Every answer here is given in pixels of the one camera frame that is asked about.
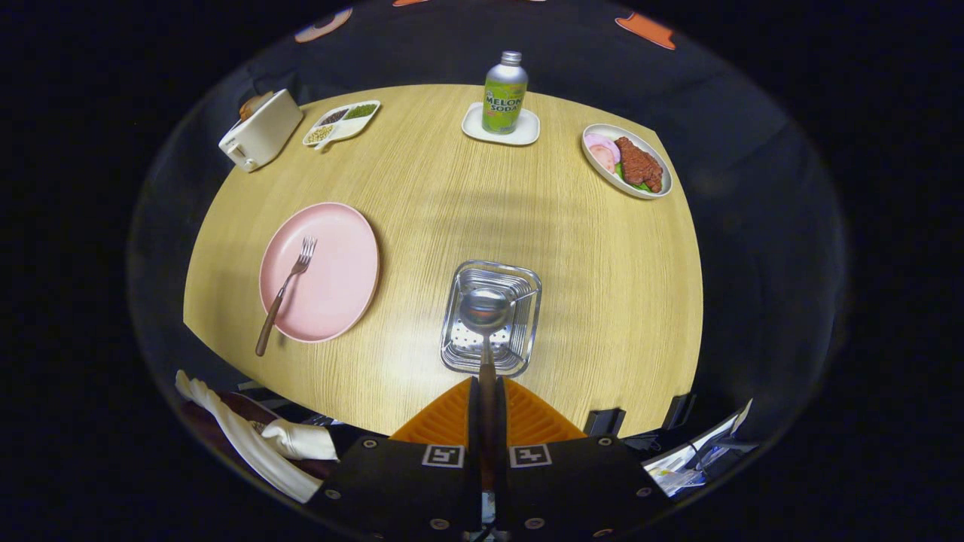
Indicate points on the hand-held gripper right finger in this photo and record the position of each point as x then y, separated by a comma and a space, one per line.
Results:
501, 421

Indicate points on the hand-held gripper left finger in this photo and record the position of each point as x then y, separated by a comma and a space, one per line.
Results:
474, 421

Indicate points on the crumpled white cloth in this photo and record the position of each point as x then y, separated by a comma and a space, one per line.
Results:
301, 440

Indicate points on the pink round plate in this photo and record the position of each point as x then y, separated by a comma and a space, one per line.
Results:
331, 278

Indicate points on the long white cloth strip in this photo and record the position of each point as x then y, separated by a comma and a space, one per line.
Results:
241, 440

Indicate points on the white oval food plate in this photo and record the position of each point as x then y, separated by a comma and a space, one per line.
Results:
602, 177

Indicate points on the dark maroon seat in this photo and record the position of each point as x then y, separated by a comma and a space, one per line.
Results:
207, 440

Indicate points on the green lettuce leaf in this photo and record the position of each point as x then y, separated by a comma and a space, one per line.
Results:
620, 175

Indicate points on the pink ham slices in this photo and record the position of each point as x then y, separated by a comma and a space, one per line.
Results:
602, 150

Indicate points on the white square coaster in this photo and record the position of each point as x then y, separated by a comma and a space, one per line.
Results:
527, 132

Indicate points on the red-brown meat piece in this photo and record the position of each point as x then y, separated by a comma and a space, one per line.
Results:
639, 164

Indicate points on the white divided dish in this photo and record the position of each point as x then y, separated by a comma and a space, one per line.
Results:
348, 129

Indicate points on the green soda bottle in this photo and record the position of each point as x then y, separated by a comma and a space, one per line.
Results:
504, 98

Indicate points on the yellow beans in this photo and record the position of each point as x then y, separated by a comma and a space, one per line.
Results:
320, 135

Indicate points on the green beans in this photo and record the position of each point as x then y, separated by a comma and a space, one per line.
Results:
361, 111

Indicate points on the dark red beans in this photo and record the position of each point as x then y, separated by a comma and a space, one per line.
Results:
333, 117

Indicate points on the cream white toaster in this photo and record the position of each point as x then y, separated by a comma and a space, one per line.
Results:
263, 135

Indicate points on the brown toast slice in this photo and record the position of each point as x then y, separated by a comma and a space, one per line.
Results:
263, 99
250, 109

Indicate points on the black table bracket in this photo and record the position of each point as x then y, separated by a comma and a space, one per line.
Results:
604, 421

